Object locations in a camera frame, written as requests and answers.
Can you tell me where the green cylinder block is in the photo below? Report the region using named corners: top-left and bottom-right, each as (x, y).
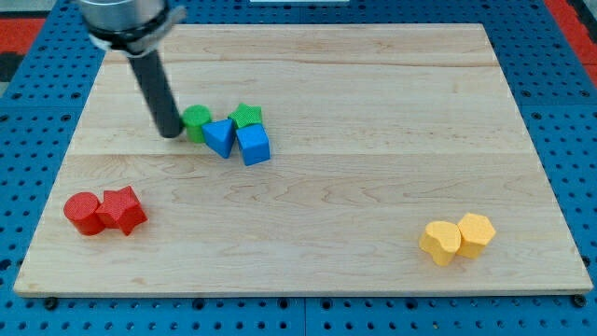
top-left (182, 105), bottom-right (212, 144)

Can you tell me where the yellow hexagon block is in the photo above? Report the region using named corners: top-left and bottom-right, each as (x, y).
top-left (456, 213), bottom-right (496, 259)

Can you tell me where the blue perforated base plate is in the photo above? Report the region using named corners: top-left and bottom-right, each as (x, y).
top-left (1, 1), bottom-right (596, 335)

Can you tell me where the red star block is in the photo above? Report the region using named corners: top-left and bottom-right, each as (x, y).
top-left (95, 186), bottom-right (147, 236)

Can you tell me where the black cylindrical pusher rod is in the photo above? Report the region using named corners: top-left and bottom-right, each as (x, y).
top-left (129, 50), bottom-right (183, 138)

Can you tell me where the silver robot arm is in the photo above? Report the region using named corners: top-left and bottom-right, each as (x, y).
top-left (76, 0), bottom-right (187, 138)

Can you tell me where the blue triangle block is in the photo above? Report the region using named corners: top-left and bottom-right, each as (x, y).
top-left (201, 119), bottom-right (235, 159)

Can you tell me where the wooden board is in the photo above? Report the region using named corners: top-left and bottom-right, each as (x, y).
top-left (14, 23), bottom-right (593, 298)

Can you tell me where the red cylinder block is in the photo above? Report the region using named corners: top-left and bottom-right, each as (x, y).
top-left (63, 191), bottom-right (105, 236)

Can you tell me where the green star block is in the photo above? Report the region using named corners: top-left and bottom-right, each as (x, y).
top-left (228, 103), bottom-right (263, 129)

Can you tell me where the blue cube block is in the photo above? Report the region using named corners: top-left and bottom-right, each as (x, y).
top-left (236, 124), bottom-right (271, 166)

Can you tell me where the yellow heart block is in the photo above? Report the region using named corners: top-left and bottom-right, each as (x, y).
top-left (419, 221), bottom-right (462, 266)

